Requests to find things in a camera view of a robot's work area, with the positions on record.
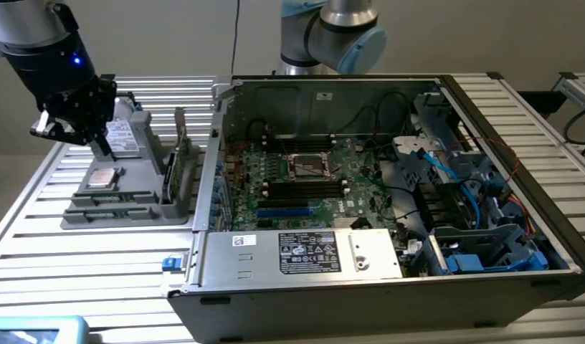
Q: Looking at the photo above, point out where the blue case latch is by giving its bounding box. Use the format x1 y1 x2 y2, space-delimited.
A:
161 253 187 276

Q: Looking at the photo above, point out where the thick black looped cable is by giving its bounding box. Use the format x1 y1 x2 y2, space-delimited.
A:
561 102 585 156

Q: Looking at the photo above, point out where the green RAM stick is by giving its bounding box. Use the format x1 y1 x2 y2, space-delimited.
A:
82 209 146 220

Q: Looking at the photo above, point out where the silver CPU chip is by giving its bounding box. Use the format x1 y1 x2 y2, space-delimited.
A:
87 167 125 188

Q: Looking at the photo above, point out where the metal CPU socket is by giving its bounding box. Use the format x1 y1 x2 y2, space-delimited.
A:
281 151 335 181

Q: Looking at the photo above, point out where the silver hard disk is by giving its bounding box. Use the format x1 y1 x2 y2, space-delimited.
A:
102 120 143 154

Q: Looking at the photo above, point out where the teal device with screen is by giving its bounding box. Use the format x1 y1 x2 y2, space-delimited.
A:
0 315 90 344

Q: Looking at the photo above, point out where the red wire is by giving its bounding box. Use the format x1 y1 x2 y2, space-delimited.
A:
462 135 522 188

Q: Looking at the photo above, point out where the black RAM slot bank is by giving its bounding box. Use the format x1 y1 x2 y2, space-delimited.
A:
259 180 350 197
262 133 339 152

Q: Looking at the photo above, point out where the green graphics card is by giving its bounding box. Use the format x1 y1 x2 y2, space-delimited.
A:
161 106 194 206

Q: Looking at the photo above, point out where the green motherboard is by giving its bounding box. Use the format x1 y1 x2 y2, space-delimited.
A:
223 135 403 231

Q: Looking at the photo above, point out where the grey parts rack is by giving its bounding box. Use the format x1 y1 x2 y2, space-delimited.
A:
58 91 207 231

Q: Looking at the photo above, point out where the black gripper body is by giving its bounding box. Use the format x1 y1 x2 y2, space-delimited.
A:
0 30 118 145

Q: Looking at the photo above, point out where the black expansion slot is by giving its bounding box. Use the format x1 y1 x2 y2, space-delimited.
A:
257 199 309 209

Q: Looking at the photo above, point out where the grey and blue disk bay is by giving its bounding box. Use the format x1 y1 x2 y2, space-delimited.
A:
426 222 547 277

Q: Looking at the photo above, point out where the black wall cable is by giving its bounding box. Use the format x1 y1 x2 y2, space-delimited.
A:
231 0 241 75

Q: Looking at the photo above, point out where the blue expansion slot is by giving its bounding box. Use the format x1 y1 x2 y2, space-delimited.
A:
255 207 313 219

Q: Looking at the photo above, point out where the black finned fan shroud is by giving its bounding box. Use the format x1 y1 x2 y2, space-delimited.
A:
411 181 471 227

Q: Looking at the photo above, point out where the blue data wire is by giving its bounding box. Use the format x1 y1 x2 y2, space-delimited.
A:
414 149 495 231

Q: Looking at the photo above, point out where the silver power supply unit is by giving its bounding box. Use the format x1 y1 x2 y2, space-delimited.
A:
194 229 403 288

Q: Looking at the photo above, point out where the open black PC case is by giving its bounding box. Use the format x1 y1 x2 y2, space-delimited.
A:
163 73 585 344

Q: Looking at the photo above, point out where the grey metal drive cage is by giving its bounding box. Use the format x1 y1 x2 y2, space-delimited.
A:
390 91 502 187

